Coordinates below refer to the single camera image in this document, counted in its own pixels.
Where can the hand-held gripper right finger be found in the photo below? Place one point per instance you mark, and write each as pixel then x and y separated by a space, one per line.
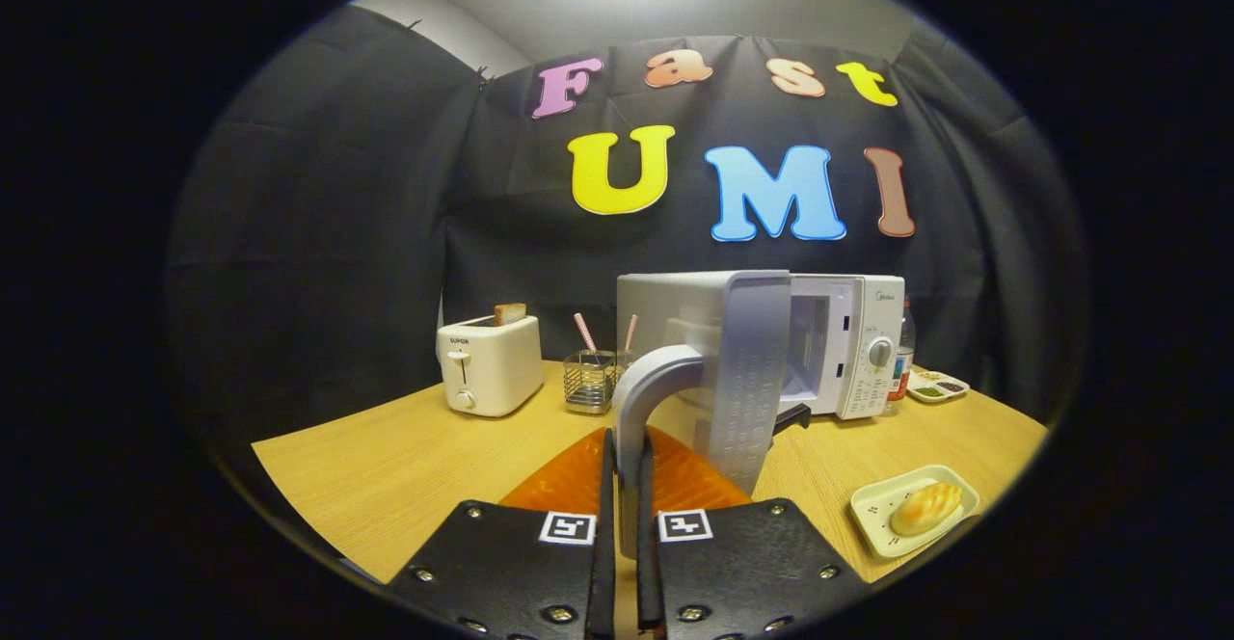
pixel 648 582

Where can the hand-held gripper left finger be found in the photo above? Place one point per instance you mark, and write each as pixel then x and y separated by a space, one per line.
pixel 607 563

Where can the white microwave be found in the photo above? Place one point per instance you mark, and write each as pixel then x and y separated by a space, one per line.
pixel 742 360

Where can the golden bread bun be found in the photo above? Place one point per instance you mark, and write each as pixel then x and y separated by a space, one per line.
pixel 925 509

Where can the white toaster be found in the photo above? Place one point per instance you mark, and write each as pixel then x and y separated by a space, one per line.
pixel 501 370

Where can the plain pink straw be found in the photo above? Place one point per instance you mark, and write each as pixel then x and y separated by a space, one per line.
pixel 630 332

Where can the pink striped straw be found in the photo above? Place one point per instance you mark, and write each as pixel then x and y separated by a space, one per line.
pixel 584 330

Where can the white rectangular plate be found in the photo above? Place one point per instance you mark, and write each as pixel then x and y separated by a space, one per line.
pixel 872 510

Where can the toast slice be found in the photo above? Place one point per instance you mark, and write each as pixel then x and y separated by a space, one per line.
pixel 510 313

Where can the clear bottle with red label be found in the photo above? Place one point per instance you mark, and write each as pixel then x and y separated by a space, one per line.
pixel 903 360

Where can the white divided dish of beans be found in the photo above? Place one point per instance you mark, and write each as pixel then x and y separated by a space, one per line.
pixel 937 387

